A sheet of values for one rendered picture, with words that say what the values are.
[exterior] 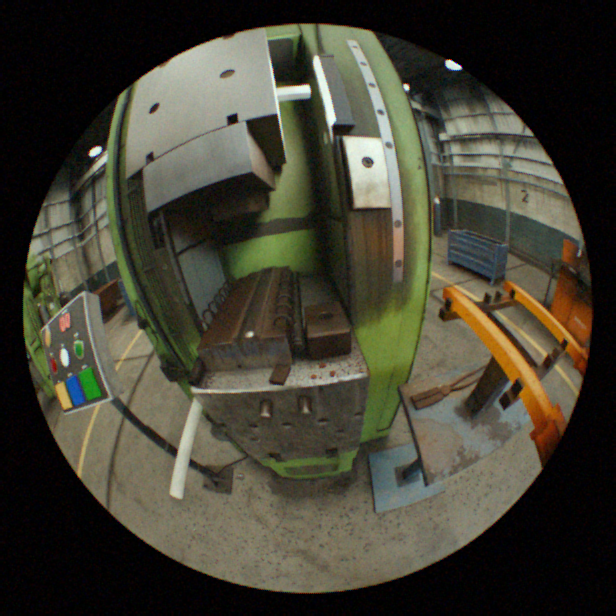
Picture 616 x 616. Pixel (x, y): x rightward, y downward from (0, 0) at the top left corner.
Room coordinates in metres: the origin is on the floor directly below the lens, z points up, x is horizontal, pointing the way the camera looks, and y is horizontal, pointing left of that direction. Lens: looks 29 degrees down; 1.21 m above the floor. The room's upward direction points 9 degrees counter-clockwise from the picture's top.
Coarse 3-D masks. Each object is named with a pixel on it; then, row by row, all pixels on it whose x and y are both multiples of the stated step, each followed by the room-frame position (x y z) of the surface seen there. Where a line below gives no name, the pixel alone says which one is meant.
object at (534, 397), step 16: (448, 288) 0.28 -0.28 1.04; (464, 304) 0.22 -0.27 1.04; (464, 320) 0.20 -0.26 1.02; (480, 320) 0.17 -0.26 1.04; (480, 336) 0.15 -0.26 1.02; (496, 336) 0.12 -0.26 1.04; (496, 352) 0.11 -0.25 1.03; (512, 352) 0.08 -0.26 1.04; (512, 368) 0.07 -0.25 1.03; (528, 368) 0.05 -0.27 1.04; (528, 384) 0.03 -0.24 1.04; (528, 400) 0.01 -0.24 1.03; (544, 400) -0.01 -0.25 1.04; (544, 416) -0.03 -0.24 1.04; (560, 416) -0.05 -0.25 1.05; (544, 432) -0.05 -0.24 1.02; (560, 432) -0.07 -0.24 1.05; (544, 448) -0.07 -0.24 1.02; (544, 464) -0.09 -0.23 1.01
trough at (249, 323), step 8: (264, 272) 0.70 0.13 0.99; (264, 280) 0.62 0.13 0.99; (256, 288) 0.54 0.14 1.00; (264, 288) 0.55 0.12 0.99; (256, 296) 0.50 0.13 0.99; (256, 304) 0.45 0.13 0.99; (248, 312) 0.41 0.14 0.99; (256, 312) 0.41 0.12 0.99; (248, 320) 0.38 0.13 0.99; (256, 320) 0.37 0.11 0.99; (240, 328) 0.33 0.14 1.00; (248, 328) 0.35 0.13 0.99; (240, 336) 0.31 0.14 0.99
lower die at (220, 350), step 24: (240, 288) 0.58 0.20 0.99; (240, 312) 0.42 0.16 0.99; (264, 312) 0.38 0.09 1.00; (288, 312) 0.41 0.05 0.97; (216, 336) 0.33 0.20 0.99; (264, 336) 0.30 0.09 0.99; (288, 336) 0.32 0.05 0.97; (216, 360) 0.30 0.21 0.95; (240, 360) 0.30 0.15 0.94; (264, 360) 0.30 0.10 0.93; (288, 360) 0.30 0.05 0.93
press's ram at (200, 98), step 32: (256, 32) 0.30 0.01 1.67; (192, 64) 0.30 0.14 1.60; (224, 64) 0.30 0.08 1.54; (256, 64) 0.30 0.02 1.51; (160, 96) 0.30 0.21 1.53; (192, 96) 0.30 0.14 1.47; (224, 96) 0.30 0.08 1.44; (256, 96) 0.30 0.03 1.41; (288, 96) 0.50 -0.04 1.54; (128, 128) 0.30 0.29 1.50; (160, 128) 0.30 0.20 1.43; (192, 128) 0.30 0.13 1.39; (256, 128) 0.34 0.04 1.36; (128, 160) 0.30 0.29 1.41
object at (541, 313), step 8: (504, 288) 0.27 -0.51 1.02; (520, 296) 0.20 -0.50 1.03; (528, 296) 0.18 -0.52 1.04; (528, 304) 0.17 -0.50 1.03; (536, 304) 0.15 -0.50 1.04; (536, 312) 0.14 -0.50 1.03; (544, 312) 0.11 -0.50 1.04; (544, 320) 0.10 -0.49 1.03; (552, 320) 0.08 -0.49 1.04; (552, 328) 0.07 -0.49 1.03; (560, 328) 0.05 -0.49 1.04; (560, 336) 0.04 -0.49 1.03; (568, 336) 0.02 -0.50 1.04; (568, 344) 0.01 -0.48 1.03; (576, 344) -0.02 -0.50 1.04; (568, 352) 0.00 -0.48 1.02; (576, 352) -0.03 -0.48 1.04; (584, 352) -0.05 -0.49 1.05; (576, 360) -0.04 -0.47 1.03; (584, 360) -0.06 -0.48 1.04; (576, 368) -0.05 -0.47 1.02; (584, 368) -0.07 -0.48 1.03
